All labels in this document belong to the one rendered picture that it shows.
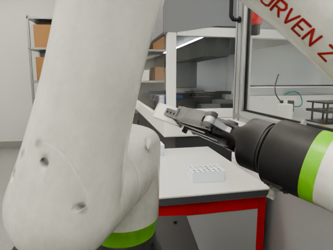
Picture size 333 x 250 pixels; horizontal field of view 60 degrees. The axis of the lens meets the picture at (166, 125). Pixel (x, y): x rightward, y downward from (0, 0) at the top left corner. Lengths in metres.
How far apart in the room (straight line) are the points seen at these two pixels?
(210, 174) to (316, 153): 0.72
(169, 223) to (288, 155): 0.39
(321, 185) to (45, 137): 0.29
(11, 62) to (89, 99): 5.03
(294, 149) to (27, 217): 0.30
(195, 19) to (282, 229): 1.10
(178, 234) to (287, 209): 0.48
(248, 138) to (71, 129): 0.24
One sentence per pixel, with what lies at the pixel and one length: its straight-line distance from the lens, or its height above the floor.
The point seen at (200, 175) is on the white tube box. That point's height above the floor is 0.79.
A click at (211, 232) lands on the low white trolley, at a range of 1.05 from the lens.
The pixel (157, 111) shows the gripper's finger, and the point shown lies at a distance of 0.55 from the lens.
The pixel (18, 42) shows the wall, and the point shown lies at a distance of 5.27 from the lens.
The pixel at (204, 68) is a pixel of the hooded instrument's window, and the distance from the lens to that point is 1.65.
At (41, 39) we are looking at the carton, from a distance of 4.70.
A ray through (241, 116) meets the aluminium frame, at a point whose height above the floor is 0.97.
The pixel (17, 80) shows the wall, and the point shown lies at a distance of 5.27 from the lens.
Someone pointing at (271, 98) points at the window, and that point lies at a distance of 1.09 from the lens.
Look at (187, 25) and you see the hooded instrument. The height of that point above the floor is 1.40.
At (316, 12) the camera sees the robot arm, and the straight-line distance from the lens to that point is 0.41.
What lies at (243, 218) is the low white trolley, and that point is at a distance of 1.07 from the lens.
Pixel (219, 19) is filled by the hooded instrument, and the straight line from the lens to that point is 1.68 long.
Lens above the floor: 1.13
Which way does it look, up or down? 9 degrees down
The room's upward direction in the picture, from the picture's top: straight up
